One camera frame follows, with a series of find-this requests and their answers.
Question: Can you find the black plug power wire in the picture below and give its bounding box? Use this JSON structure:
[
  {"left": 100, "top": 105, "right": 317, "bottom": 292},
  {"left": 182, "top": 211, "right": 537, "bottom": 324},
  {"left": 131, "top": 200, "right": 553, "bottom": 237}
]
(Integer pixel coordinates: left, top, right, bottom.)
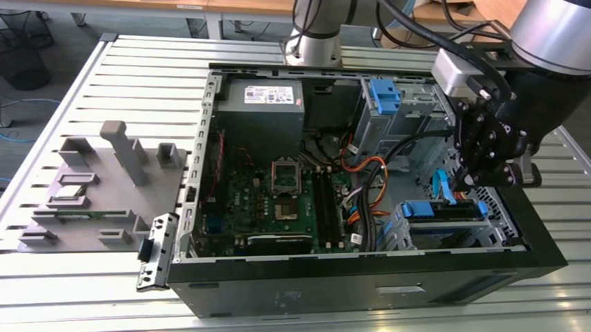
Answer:
[{"left": 451, "top": 188, "right": 475, "bottom": 205}]

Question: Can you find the black wrist mount bracket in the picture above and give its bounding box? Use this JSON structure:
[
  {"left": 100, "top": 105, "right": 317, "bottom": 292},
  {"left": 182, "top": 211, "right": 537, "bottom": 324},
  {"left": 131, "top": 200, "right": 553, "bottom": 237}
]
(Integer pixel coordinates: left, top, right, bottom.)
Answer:
[{"left": 463, "top": 39, "right": 533, "bottom": 72}]

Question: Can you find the silver drive cage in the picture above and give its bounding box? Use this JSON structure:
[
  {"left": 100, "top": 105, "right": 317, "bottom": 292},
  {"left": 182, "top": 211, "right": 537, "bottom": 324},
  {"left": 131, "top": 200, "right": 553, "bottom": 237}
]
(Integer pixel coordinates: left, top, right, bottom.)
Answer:
[{"left": 353, "top": 78, "right": 463, "bottom": 160}]

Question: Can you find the black graphics card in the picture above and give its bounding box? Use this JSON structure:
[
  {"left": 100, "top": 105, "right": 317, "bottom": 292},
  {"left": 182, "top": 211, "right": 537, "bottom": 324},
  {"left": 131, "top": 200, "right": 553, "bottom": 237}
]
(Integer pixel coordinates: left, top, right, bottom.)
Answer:
[{"left": 234, "top": 232, "right": 315, "bottom": 257}]

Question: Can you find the blue floor cable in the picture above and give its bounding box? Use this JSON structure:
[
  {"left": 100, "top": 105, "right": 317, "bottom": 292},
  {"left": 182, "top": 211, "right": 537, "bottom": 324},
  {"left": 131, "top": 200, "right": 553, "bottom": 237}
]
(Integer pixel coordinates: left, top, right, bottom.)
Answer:
[{"left": 0, "top": 98, "right": 62, "bottom": 143}]

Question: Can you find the grey power supply unit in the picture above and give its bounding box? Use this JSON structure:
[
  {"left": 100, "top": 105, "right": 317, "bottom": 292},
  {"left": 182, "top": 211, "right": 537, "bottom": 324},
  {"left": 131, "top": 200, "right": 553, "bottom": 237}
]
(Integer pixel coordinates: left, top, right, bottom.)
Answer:
[{"left": 215, "top": 78, "right": 307, "bottom": 167}]

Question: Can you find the silver CPU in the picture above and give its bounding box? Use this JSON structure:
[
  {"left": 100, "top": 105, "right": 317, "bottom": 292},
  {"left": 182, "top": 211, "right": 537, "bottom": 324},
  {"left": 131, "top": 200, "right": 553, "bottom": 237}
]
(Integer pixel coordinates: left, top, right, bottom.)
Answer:
[{"left": 51, "top": 185, "right": 88, "bottom": 201}]

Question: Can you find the silver disk bay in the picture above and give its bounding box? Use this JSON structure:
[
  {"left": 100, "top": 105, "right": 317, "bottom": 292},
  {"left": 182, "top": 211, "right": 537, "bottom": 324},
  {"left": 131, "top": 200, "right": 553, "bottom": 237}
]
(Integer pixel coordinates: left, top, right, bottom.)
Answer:
[{"left": 377, "top": 199, "right": 527, "bottom": 252}]

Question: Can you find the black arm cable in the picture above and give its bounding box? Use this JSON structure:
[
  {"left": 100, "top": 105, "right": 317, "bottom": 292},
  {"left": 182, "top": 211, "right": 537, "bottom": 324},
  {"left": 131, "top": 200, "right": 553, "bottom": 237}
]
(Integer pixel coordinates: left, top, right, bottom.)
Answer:
[{"left": 377, "top": 0, "right": 518, "bottom": 101}]

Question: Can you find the grey parts rack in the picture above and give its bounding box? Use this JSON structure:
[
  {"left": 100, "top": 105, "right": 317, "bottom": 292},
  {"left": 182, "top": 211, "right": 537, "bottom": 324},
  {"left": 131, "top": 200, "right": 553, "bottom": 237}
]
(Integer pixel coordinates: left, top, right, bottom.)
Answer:
[{"left": 16, "top": 119, "right": 194, "bottom": 255}]

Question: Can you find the black mesh wastebasket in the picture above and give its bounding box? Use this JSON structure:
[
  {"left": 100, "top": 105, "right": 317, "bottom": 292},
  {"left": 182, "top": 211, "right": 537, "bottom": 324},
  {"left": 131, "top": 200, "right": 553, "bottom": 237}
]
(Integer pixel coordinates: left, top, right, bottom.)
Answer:
[{"left": 0, "top": 9, "right": 56, "bottom": 91}]

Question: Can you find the CPU socket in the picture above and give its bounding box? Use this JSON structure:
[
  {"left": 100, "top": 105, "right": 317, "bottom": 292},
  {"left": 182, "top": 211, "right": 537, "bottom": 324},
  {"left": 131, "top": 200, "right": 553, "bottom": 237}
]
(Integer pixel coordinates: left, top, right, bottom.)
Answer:
[{"left": 273, "top": 199, "right": 302, "bottom": 222}]

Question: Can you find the hard disk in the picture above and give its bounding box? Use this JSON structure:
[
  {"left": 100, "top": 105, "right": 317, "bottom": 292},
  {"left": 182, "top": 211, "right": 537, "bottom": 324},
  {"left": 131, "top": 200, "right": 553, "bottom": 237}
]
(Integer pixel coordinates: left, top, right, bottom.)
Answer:
[{"left": 401, "top": 201, "right": 491, "bottom": 222}]

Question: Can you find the black cable bundle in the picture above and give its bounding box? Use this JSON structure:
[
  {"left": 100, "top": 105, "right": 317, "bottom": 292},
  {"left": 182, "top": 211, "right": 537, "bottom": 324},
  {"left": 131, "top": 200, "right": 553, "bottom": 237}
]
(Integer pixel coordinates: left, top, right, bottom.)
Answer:
[{"left": 358, "top": 129, "right": 463, "bottom": 252}]

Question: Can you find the yellow black wire bundle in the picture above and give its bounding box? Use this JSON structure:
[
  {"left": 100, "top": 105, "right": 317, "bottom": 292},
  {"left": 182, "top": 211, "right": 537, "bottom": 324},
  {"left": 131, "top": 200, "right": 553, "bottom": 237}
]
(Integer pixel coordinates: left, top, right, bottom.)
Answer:
[{"left": 298, "top": 148, "right": 337, "bottom": 169}]

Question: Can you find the black RAM slot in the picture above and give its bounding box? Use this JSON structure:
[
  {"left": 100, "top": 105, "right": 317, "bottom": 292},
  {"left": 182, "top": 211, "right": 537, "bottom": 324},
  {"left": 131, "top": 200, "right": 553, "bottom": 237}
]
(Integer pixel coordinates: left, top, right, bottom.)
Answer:
[
  {"left": 313, "top": 165, "right": 330, "bottom": 249},
  {"left": 323, "top": 165, "right": 342, "bottom": 249},
  {"left": 329, "top": 165, "right": 347, "bottom": 249},
  {"left": 318, "top": 165, "right": 335, "bottom": 249}
]

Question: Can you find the blue data wire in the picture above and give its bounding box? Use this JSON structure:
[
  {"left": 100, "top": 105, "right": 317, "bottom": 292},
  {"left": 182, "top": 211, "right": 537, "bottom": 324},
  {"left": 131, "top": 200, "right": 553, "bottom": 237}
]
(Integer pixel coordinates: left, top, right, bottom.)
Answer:
[{"left": 431, "top": 168, "right": 458, "bottom": 205}]

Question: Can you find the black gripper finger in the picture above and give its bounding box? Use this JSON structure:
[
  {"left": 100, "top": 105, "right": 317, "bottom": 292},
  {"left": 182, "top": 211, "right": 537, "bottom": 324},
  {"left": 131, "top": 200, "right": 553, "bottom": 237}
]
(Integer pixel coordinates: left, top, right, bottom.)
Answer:
[
  {"left": 450, "top": 98, "right": 494, "bottom": 190},
  {"left": 466, "top": 127, "right": 533, "bottom": 190}
]

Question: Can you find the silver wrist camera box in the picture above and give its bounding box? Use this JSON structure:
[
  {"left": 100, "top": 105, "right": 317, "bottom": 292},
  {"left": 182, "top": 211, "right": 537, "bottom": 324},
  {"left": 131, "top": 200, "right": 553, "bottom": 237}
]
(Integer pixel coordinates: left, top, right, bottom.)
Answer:
[{"left": 431, "top": 48, "right": 491, "bottom": 98}]

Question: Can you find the black case fan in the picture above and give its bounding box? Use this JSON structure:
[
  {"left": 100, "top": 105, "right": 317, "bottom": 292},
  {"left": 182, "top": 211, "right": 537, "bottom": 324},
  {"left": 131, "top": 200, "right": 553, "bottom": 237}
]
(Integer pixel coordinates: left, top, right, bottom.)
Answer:
[{"left": 204, "top": 127, "right": 228, "bottom": 205}]

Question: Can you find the blue drive latch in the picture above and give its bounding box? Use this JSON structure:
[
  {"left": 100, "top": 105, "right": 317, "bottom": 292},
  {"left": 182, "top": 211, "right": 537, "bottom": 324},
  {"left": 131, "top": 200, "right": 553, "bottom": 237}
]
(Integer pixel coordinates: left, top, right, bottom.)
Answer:
[{"left": 369, "top": 79, "right": 403, "bottom": 116}]

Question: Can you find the black PC case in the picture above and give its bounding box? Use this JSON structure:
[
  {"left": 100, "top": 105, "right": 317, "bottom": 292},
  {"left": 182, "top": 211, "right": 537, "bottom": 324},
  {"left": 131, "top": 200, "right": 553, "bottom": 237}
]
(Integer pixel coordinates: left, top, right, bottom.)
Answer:
[{"left": 164, "top": 62, "right": 570, "bottom": 317}]

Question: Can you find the red black fan wire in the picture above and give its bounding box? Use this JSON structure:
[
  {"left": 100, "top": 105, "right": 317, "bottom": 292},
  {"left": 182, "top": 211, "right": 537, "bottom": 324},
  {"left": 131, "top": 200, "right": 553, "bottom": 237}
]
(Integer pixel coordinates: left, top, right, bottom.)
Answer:
[{"left": 206, "top": 129, "right": 227, "bottom": 203}]

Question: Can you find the green RAM stick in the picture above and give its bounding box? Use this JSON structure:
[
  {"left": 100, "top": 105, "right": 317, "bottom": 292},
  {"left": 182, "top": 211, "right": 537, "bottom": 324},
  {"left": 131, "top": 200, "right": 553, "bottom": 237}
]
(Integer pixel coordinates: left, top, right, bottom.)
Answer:
[{"left": 54, "top": 211, "right": 127, "bottom": 222}]

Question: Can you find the orange red wire bundle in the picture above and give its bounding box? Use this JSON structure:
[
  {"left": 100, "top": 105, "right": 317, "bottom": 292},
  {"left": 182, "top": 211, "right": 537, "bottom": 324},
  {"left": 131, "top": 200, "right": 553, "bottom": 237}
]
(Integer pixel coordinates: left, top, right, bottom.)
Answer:
[{"left": 341, "top": 155, "right": 394, "bottom": 225}]

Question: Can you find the metal socket cover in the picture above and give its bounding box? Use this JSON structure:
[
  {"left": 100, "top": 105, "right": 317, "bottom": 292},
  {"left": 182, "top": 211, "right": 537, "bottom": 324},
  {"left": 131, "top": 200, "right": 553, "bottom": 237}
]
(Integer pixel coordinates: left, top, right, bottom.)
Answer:
[{"left": 271, "top": 159, "right": 305, "bottom": 199}]

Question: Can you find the green motherboard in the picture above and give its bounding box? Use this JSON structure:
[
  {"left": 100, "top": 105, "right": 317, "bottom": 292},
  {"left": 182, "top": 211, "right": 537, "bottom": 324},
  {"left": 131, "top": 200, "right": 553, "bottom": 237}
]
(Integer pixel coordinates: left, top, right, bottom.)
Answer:
[{"left": 196, "top": 162, "right": 366, "bottom": 259}]

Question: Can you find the silver slot bracket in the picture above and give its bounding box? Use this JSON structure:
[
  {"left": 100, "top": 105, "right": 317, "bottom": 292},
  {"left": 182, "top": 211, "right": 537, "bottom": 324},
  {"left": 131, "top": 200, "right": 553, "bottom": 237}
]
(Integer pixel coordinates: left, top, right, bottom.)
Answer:
[{"left": 135, "top": 212, "right": 180, "bottom": 293}]

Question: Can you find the wooden cabinet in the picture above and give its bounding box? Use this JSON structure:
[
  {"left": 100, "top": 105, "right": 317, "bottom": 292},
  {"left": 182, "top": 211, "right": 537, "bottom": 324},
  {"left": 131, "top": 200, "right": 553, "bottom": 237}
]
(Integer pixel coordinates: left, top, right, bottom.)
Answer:
[{"left": 463, "top": 0, "right": 533, "bottom": 42}]

